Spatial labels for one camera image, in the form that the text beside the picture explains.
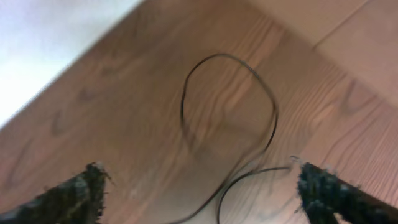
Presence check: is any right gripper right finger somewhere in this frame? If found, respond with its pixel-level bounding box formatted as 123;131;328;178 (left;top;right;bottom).
297;162;397;224

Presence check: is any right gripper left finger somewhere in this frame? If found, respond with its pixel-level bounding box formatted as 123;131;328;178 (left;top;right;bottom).
1;162;109;224

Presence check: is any long black usb cable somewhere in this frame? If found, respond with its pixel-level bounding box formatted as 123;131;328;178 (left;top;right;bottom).
167;53;293;224

